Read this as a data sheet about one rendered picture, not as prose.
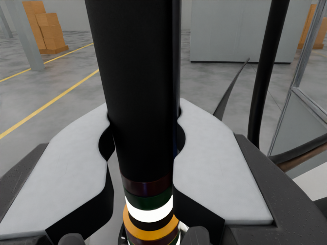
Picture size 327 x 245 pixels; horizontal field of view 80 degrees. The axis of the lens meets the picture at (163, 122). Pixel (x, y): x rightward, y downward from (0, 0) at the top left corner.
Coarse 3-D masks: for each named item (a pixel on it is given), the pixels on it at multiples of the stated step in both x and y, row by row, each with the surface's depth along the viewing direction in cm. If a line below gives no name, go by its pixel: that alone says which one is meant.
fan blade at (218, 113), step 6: (246, 60) 37; (234, 78) 36; (234, 84) 43; (228, 90) 36; (228, 96) 43; (222, 102) 37; (216, 108) 36; (222, 108) 43; (216, 114) 37; (222, 114) 48
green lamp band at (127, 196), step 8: (128, 192) 12; (168, 192) 12; (128, 200) 12; (136, 200) 12; (144, 200) 12; (152, 200) 12; (160, 200) 12; (168, 200) 13; (144, 208) 12; (152, 208) 12
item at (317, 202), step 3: (321, 198) 23; (324, 198) 22; (315, 201) 22; (318, 201) 22; (321, 201) 21; (324, 201) 21; (315, 204) 21; (318, 204) 21; (321, 204) 21; (324, 204) 20; (318, 207) 20; (321, 207) 20; (324, 207) 20; (321, 210) 19; (324, 210) 19; (324, 213) 18
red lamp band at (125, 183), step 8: (168, 176) 12; (128, 184) 11; (136, 184) 11; (144, 184) 11; (152, 184) 11; (160, 184) 11; (168, 184) 12; (136, 192) 11; (144, 192) 11; (152, 192) 11; (160, 192) 12
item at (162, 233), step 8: (128, 216) 14; (128, 224) 14; (168, 224) 14; (176, 224) 14; (136, 232) 13; (144, 232) 13; (152, 232) 13; (160, 232) 13; (168, 232) 13; (144, 240) 13; (152, 240) 13
